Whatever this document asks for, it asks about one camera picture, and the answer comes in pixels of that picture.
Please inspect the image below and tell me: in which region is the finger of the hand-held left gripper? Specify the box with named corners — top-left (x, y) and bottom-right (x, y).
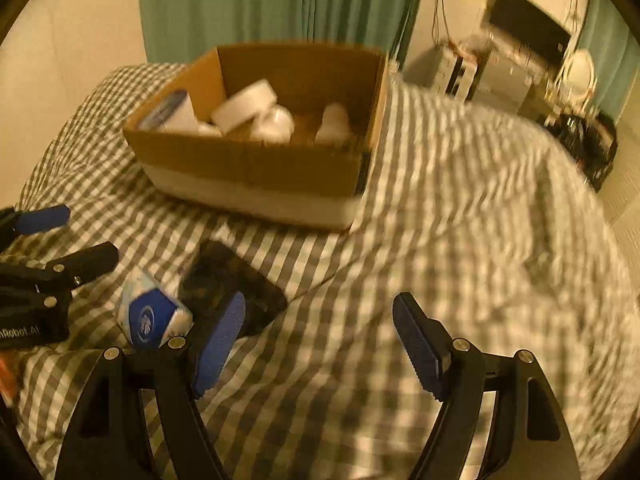
top-left (0, 203), bottom-right (71, 237)
top-left (0, 241), bottom-right (121, 306)

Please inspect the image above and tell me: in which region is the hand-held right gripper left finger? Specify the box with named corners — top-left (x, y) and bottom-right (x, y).
top-left (54, 290), bottom-right (247, 480)

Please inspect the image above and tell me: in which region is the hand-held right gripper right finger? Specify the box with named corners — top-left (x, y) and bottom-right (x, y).
top-left (392, 292), bottom-right (582, 480)

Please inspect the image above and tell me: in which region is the black pouch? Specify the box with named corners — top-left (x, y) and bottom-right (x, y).
top-left (177, 239), bottom-right (289, 341)

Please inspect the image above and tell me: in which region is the blue and white tissue packet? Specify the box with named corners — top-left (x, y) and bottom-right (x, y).
top-left (113, 266), bottom-right (195, 350)

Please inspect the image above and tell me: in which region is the cardboard box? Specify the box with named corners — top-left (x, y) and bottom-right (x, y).
top-left (122, 42), bottom-right (391, 233)

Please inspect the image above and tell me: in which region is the checkered bed blanket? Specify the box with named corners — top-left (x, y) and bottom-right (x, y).
top-left (10, 62), bottom-right (636, 480)

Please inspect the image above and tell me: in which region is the blue-capped white tube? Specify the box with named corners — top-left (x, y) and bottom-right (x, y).
top-left (137, 89), bottom-right (223, 137)

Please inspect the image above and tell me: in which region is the white round jar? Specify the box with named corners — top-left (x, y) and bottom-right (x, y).
top-left (249, 104), bottom-right (296, 144)

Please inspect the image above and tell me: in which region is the white tape roll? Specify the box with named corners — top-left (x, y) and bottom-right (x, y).
top-left (210, 79), bottom-right (279, 135)

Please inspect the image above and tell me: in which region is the white plastic bottle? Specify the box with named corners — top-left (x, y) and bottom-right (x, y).
top-left (314, 102), bottom-right (350, 144)

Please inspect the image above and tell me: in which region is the black bag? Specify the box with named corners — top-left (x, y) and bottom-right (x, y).
top-left (545, 110), bottom-right (620, 193)

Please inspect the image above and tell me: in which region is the grey cabinet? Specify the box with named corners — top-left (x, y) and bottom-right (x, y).
top-left (402, 40), bottom-right (493, 101)

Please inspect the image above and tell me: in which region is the white round mirror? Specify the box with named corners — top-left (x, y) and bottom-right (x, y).
top-left (562, 49), bottom-right (597, 103)

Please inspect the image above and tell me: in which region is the green curtain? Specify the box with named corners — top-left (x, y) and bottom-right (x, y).
top-left (137, 0), bottom-right (431, 68)

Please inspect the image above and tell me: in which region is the black television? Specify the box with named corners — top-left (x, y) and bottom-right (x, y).
top-left (487, 0), bottom-right (573, 68)

